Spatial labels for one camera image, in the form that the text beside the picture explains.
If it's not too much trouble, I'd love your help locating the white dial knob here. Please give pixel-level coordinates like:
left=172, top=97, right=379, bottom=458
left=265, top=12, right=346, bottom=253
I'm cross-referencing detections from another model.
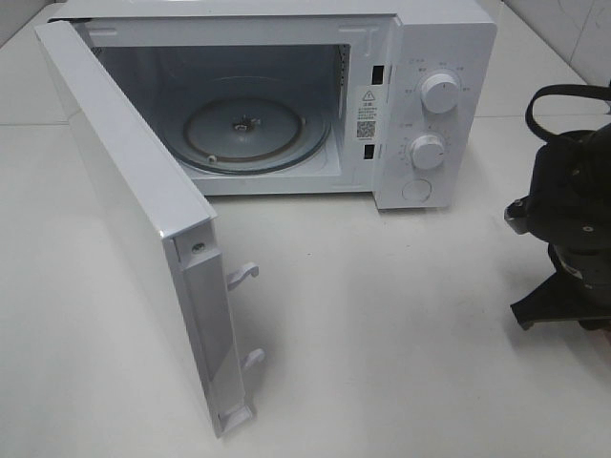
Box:
left=420, top=72, right=460, bottom=115
left=410, top=134, right=445, bottom=170

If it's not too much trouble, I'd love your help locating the round white door button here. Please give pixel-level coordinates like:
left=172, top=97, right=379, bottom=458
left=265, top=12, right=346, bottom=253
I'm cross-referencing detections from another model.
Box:
left=402, top=178, right=432, bottom=202

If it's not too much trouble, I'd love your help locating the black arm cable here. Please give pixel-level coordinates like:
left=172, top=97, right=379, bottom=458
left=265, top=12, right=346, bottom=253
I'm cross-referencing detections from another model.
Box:
left=525, top=84, right=611, bottom=144

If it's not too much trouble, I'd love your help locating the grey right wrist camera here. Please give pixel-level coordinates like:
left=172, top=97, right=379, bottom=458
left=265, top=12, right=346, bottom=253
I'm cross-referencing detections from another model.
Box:
left=503, top=197, right=530, bottom=235

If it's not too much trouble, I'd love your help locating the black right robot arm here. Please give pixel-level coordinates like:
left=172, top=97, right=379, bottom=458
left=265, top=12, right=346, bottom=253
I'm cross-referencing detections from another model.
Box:
left=504, top=126, right=610, bottom=330

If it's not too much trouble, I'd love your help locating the white microwave door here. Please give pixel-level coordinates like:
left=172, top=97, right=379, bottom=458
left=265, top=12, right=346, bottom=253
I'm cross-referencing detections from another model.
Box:
left=35, top=21, right=264, bottom=435

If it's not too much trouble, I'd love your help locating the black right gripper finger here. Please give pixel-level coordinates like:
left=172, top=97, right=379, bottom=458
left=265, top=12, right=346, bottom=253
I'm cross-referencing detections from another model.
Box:
left=510, top=274, right=610, bottom=330

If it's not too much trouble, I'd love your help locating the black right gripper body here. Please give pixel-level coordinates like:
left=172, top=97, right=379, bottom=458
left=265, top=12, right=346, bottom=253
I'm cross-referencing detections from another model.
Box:
left=548, top=244, right=610, bottom=305

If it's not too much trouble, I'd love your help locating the glass microwave turntable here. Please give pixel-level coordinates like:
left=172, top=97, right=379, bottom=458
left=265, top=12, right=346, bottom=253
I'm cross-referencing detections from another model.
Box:
left=173, top=96, right=330, bottom=176

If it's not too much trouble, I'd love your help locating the white microwave oven body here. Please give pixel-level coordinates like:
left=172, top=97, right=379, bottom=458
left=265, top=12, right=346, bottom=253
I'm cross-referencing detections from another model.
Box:
left=44, top=1, right=496, bottom=210

